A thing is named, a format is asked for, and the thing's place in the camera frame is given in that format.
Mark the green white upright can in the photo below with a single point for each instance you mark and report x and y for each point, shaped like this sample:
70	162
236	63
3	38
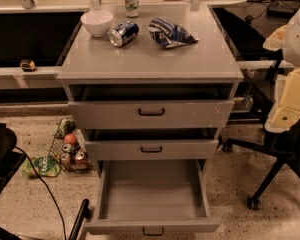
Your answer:
132	8

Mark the white bowl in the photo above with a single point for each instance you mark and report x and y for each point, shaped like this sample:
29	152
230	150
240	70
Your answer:
97	23

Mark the green snack bag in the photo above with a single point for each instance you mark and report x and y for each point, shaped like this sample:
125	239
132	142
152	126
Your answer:
42	166

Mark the blue white chip bag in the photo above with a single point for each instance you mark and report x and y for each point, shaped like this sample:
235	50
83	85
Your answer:
169	34

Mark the blue soda can lying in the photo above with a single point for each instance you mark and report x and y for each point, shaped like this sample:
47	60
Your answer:
124	33

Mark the black power adapter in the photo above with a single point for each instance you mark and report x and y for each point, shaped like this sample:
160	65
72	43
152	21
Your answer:
280	9

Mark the red soda can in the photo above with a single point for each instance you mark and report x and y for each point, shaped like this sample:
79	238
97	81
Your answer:
80	158

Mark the black office chair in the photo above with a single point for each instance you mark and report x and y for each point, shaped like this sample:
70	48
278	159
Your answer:
285	147

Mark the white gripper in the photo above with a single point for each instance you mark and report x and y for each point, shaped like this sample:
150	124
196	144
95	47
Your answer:
299	39

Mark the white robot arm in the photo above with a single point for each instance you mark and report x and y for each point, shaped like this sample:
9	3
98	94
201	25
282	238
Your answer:
287	39

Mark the wire basket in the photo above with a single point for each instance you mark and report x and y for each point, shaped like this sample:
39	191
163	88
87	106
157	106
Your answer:
58	147

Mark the grey middle drawer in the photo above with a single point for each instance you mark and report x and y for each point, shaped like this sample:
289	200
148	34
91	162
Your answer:
151	144

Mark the black bar lower left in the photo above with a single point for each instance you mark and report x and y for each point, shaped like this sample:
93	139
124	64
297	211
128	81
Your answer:
83	213

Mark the grey drawer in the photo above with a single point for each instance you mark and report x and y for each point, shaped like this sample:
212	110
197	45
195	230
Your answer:
151	106
151	144
152	198

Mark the yellow black tape measure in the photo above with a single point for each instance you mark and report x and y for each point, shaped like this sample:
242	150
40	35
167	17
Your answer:
27	65

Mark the grey drawer cabinet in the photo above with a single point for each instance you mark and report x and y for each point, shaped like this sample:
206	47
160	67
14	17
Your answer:
143	61

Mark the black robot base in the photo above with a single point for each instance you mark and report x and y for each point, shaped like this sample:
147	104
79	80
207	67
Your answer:
10	160

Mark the grey bottom drawer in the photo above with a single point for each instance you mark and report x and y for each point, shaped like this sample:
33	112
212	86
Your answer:
152	198

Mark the grey top drawer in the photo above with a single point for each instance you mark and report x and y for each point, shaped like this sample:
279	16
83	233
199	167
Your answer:
151	106

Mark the orange fruit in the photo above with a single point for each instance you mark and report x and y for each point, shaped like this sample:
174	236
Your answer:
70	139

